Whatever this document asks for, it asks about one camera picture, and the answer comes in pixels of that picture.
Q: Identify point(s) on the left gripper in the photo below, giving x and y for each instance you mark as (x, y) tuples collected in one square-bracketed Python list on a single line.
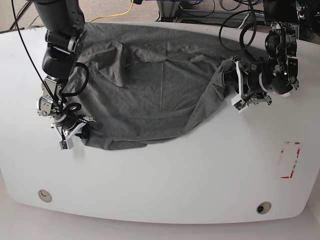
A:
[(246, 81)]

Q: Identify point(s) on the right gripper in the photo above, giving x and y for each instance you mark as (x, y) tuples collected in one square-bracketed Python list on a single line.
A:
[(68, 127)]

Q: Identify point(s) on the grey t-shirt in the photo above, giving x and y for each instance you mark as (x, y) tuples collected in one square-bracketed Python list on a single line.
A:
[(148, 84)]

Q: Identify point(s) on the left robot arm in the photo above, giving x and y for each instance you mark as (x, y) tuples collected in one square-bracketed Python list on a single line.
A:
[(281, 69)]

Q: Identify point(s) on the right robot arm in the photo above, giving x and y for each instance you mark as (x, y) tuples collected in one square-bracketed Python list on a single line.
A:
[(65, 36)]

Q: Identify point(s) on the left table grommet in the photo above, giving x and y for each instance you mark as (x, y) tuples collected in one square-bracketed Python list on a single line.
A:
[(45, 196)]

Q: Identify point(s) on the table grommet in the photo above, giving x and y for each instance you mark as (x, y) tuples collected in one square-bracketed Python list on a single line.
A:
[(263, 208), (45, 196)]

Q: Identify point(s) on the red tape rectangle marking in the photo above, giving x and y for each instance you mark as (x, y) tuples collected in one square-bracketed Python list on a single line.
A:
[(289, 156)]

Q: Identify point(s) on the right table grommet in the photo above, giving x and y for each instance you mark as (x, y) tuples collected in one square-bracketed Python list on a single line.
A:
[(263, 208)]

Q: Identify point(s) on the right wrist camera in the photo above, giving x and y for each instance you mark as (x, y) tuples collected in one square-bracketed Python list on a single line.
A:
[(66, 144)]

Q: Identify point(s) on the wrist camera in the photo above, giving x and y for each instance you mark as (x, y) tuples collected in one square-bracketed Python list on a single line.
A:
[(239, 103), (66, 144)]

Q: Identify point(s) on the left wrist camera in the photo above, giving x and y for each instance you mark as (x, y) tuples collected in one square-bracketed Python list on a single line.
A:
[(239, 103)]

